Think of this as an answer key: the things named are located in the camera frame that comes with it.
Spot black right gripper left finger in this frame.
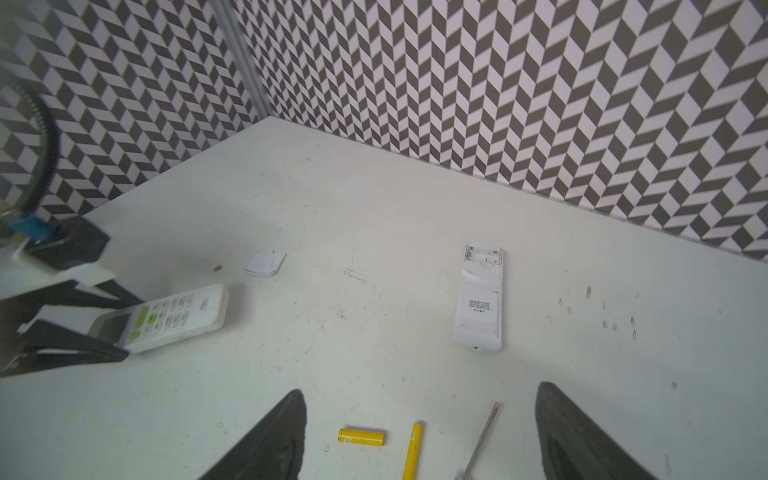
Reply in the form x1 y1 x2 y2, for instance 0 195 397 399
201 389 307 480

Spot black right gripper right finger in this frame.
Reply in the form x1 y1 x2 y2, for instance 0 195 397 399
535 382 653 479

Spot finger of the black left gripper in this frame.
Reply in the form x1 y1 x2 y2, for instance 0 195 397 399
1 320 129 378
1 280 143 312

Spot white TCL remote control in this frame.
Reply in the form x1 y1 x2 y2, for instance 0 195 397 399
88 284 229 354

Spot clear handle screwdriver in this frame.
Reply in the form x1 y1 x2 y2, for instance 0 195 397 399
454 402 502 480

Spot white remote green buttons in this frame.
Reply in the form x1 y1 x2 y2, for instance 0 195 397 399
453 243 504 353

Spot white battery cover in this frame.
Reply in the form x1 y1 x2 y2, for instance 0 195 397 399
244 250 287 278

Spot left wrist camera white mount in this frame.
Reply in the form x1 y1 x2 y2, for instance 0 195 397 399
1 217 119 300

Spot black corrugated left cable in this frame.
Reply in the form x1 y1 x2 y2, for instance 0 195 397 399
0 77 61 223

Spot aluminium corner post left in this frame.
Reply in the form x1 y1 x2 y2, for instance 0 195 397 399
210 0 272 120

